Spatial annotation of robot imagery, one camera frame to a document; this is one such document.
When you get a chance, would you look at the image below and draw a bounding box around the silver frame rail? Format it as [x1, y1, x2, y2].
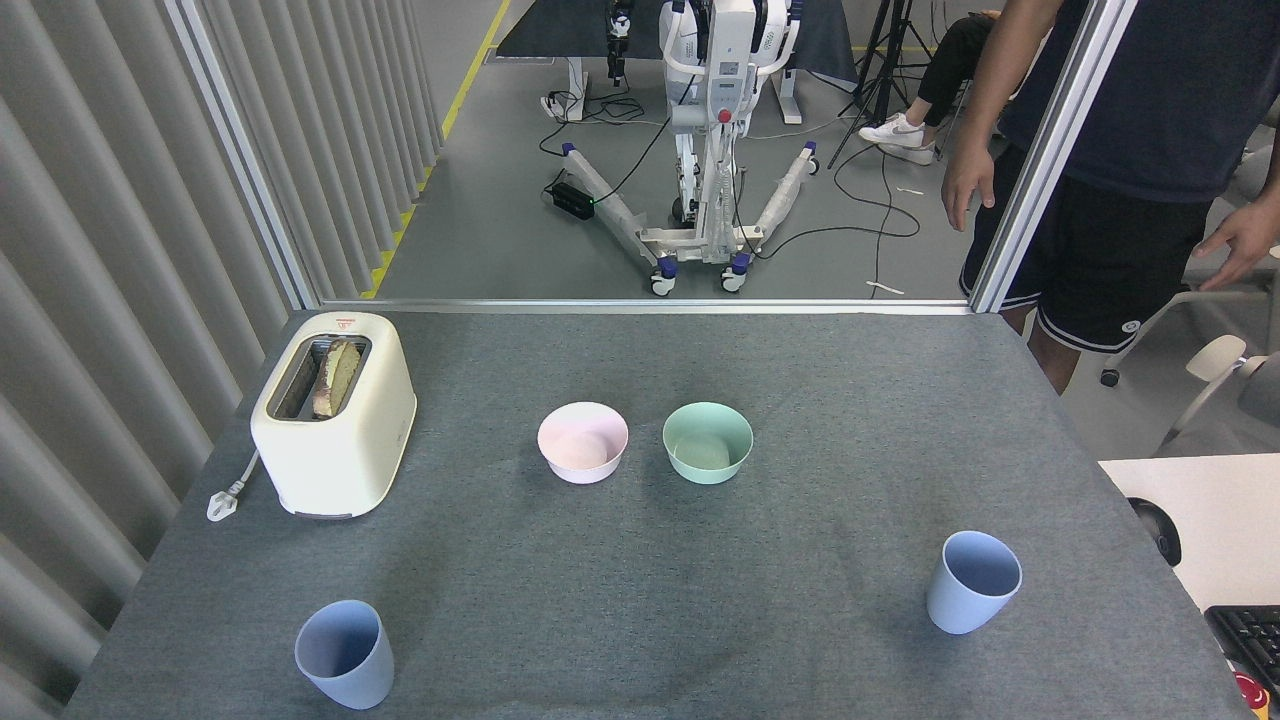
[318, 298, 976, 317]

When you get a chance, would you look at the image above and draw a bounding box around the white desk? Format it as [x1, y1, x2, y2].
[1098, 453, 1280, 613]

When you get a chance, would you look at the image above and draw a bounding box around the toasted bread slice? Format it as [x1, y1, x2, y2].
[311, 339, 363, 420]

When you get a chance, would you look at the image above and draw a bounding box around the dark covered table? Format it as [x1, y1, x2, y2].
[495, 0, 861, 126]

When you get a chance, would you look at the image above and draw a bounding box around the standing person's left hand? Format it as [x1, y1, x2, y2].
[1191, 198, 1280, 293]

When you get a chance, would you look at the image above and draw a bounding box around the pink bowl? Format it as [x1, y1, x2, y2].
[537, 402, 630, 486]

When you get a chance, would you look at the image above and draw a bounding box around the grey office chair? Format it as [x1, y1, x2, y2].
[1100, 150, 1280, 457]

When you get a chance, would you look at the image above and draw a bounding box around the standing person's right hand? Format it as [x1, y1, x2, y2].
[942, 148, 997, 233]

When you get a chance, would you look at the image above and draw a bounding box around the black floor cable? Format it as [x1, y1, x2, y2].
[538, 85, 691, 206]
[745, 145, 922, 299]

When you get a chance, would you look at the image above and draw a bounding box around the green bowl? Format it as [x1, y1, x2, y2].
[662, 402, 754, 486]

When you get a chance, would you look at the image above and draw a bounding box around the white stand on wheels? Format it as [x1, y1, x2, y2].
[560, 0, 821, 297]

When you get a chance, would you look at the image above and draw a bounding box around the seated person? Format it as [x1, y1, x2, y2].
[858, 10, 1003, 167]

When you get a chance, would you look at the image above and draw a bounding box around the standing person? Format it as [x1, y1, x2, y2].
[941, 0, 1280, 397]

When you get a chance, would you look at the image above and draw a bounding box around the black tripod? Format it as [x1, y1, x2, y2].
[828, 0, 936, 169]

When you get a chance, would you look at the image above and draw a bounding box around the light blue plastic cup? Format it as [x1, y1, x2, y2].
[926, 531, 1023, 636]
[294, 600, 395, 711]

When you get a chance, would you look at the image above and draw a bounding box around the silver frame post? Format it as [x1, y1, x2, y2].
[970, 0, 1141, 314]
[165, 0, 323, 311]

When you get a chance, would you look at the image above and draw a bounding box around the black computer mouse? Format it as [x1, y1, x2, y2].
[1128, 497, 1183, 568]

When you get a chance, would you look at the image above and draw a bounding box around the black keyboard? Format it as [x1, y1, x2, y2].
[1204, 605, 1280, 697]

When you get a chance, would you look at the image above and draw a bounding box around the cream white toaster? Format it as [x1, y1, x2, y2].
[250, 311, 418, 520]

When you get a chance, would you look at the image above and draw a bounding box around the white toaster plug cord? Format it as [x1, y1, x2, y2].
[206, 449, 263, 524]

